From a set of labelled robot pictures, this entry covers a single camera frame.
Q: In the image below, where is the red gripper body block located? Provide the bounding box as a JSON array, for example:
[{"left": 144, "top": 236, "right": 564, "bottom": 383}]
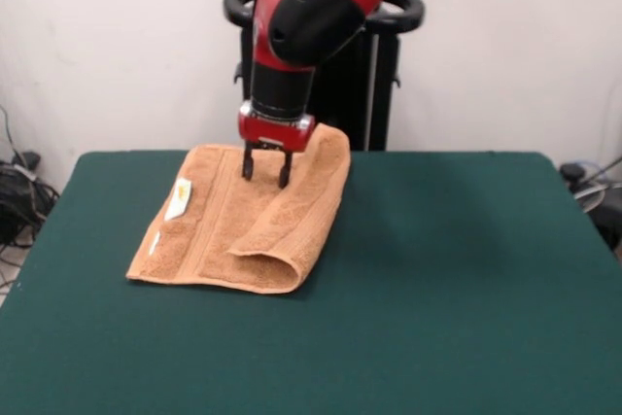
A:
[{"left": 236, "top": 100, "right": 316, "bottom": 154}]

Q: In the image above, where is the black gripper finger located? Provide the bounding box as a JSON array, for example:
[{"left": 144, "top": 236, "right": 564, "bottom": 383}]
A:
[
  {"left": 277, "top": 148, "right": 294, "bottom": 190},
  {"left": 240, "top": 140, "right": 258, "bottom": 181}
]

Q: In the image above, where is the black floor cable bundle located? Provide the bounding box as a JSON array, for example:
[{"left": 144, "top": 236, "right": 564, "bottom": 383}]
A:
[{"left": 0, "top": 103, "right": 62, "bottom": 295}]

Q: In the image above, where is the dark green table cloth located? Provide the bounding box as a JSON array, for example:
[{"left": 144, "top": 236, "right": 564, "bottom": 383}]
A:
[{"left": 0, "top": 150, "right": 622, "bottom": 415}]

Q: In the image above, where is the orange terry towel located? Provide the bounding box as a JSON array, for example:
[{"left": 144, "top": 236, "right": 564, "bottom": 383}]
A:
[{"left": 125, "top": 122, "right": 352, "bottom": 297}]

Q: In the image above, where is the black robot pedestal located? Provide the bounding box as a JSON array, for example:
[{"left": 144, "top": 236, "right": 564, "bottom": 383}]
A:
[{"left": 223, "top": 0, "right": 427, "bottom": 153}]

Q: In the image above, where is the black grey stand foot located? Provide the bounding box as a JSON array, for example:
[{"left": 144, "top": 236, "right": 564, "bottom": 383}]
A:
[
  {"left": 558, "top": 160, "right": 622, "bottom": 252},
  {"left": 10, "top": 150, "right": 44, "bottom": 171}
]

